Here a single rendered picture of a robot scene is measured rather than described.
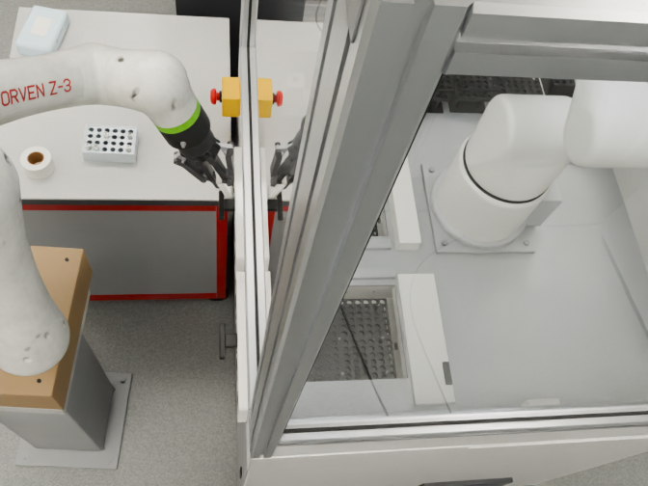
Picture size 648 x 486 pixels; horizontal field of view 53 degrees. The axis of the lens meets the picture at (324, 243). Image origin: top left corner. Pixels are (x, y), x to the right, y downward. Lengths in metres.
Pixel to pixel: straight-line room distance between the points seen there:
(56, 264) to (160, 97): 0.49
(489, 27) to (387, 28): 0.04
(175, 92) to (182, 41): 0.82
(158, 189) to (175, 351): 0.78
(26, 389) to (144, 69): 0.65
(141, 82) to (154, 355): 1.31
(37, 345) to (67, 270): 0.36
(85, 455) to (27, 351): 1.11
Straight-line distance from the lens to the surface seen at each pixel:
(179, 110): 1.17
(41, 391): 1.37
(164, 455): 2.19
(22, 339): 1.10
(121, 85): 1.16
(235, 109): 1.65
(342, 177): 0.35
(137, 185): 1.66
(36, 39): 1.93
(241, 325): 1.31
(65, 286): 1.43
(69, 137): 1.76
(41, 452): 2.24
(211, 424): 2.20
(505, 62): 0.29
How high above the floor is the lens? 2.16
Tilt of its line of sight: 61 degrees down
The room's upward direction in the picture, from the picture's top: 17 degrees clockwise
